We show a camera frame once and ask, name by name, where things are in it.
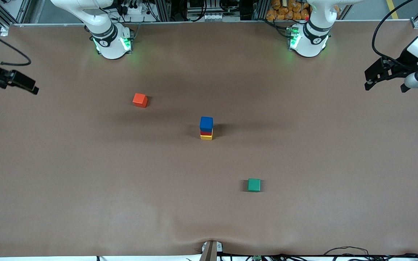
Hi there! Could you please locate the aluminium upright profile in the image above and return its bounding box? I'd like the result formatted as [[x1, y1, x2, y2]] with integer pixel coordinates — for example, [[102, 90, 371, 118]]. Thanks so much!
[[155, 0, 171, 22], [253, 0, 269, 20]]

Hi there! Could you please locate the orange wooden block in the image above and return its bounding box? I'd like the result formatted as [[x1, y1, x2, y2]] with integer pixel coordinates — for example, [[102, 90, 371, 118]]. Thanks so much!
[[132, 93, 148, 108]]

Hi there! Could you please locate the brown table mat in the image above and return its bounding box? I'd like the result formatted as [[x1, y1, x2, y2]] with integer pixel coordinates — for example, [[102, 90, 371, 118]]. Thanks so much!
[[0, 20, 418, 258]]

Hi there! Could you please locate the metal table clamp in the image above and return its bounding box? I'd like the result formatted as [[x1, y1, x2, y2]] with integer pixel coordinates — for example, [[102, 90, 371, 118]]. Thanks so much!
[[199, 240, 223, 261]]

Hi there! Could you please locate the white power strip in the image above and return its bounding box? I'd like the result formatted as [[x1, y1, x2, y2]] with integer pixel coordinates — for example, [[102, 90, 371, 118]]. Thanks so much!
[[120, 4, 148, 17]]

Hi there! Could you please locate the black cable bundle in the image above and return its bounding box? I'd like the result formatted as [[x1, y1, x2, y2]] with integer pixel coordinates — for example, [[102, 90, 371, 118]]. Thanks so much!
[[323, 246, 418, 261]]

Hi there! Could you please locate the blue wooden block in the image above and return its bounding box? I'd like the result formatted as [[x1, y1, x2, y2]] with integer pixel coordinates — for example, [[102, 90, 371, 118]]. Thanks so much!
[[200, 116, 214, 132]]

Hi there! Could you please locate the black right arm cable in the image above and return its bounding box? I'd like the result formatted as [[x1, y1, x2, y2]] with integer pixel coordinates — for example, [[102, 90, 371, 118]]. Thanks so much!
[[0, 22, 32, 67]]

